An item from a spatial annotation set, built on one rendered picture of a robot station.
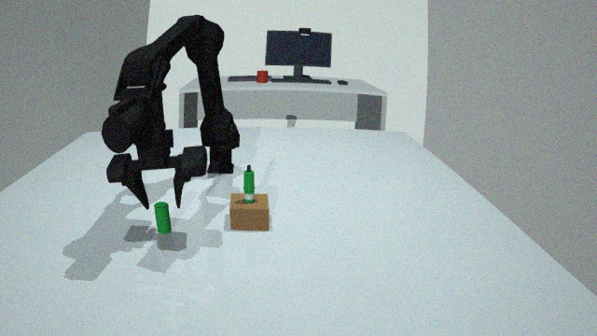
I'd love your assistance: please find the brown wooden block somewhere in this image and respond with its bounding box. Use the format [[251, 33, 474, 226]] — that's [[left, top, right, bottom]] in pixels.
[[229, 193, 270, 231]]

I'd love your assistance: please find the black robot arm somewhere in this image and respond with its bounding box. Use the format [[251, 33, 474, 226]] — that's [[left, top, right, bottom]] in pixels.
[[102, 15, 240, 174]]

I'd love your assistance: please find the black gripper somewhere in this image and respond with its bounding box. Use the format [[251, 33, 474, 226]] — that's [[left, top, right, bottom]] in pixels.
[[106, 122, 207, 210]]

